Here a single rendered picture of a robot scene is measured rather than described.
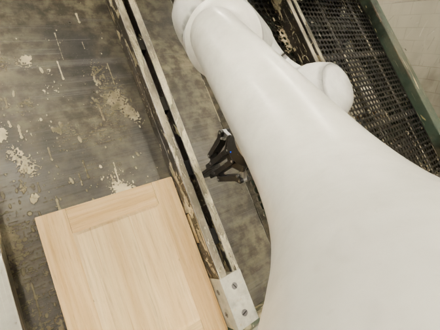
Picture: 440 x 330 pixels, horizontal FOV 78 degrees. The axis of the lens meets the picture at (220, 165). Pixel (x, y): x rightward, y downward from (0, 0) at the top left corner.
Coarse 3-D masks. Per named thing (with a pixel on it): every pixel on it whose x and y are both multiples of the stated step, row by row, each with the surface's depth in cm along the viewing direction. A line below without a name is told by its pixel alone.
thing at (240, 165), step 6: (228, 138) 58; (228, 144) 55; (234, 144) 52; (228, 150) 54; (234, 150) 53; (228, 156) 60; (234, 156) 53; (240, 156) 52; (240, 162) 54; (234, 168) 59; (240, 168) 57
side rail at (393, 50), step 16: (368, 0) 154; (368, 16) 156; (384, 16) 155; (368, 32) 158; (384, 32) 151; (384, 48) 153; (400, 48) 151; (400, 64) 149; (400, 80) 151; (416, 80) 149; (400, 96) 153; (416, 96) 146; (416, 112) 148; (432, 112) 146; (432, 128) 144
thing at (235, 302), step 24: (120, 0) 76; (120, 24) 76; (144, 24) 77; (144, 48) 75; (144, 72) 72; (144, 96) 75; (168, 96) 73; (168, 120) 75; (168, 144) 70; (168, 168) 74; (192, 168) 70; (192, 192) 68; (192, 216) 68; (216, 216) 69; (216, 240) 68; (216, 264) 66; (216, 288) 68; (240, 288) 66; (240, 312) 65
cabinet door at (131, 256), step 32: (128, 192) 67; (160, 192) 70; (64, 224) 59; (96, 224) 61; (128, 224) 65; (160, 224) 68; (64, 256) 57; (96, 256) 60; (128, 256) 63; (160, 256) 66; (192, 256) 69; (64, 288) 55; (96, 288) 58; (128, 288) 61; (160, 288) 64; (192, 288) 67; (96, 320) 56; (128, 320) 59; (160, 320) 62; (192, 320) 65; (224, 320) 68
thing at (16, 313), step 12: (0, 240) 53; (0, 252) 51; (0, 264) 50; (0, 276) 50; (0, 288) 49; (12, 288) 51; (0, 300) 49; (12, 300) 50; (0, 312) 49; (12, 312) 49; (0, 324) 48; (12, 324) 49; (24, 324) 52
